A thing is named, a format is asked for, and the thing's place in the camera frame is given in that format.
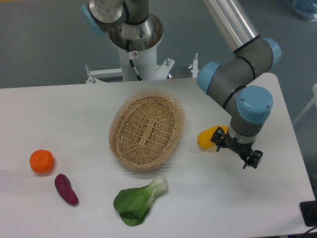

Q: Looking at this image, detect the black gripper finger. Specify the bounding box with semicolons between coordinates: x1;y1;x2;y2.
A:
211;126;228;152
243;149;263;169

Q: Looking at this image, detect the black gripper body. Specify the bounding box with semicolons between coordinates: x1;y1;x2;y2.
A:
223;132;255;157

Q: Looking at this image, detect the yellow mango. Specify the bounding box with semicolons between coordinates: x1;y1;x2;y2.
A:
197;125;228;149

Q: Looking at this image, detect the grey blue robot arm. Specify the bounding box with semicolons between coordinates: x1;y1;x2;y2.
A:
81;0;281;168

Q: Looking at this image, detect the black device at table edge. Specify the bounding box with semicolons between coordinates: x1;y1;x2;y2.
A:
299;200;317;227

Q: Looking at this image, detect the woven wicker basket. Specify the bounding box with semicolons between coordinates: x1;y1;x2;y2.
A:
108;89;185;170

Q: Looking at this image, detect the green bok choy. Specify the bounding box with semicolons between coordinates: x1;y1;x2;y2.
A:
113;176;168;226

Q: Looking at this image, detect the blue plastic bag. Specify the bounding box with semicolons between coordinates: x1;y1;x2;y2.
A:
293;0;317;22

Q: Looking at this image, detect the purple sweet potato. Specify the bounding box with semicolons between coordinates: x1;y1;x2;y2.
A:
54;174;79;206

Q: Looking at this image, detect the orange tangerine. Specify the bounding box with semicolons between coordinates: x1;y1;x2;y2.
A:
29;149;55;174

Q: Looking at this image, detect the white frame at right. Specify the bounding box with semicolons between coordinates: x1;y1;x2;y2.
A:
292;84;317;126

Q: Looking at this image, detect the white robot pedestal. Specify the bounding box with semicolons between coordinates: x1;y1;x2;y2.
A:
85;42;199;84

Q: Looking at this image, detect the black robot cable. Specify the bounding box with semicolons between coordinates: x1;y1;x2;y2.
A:
125;39;143;81

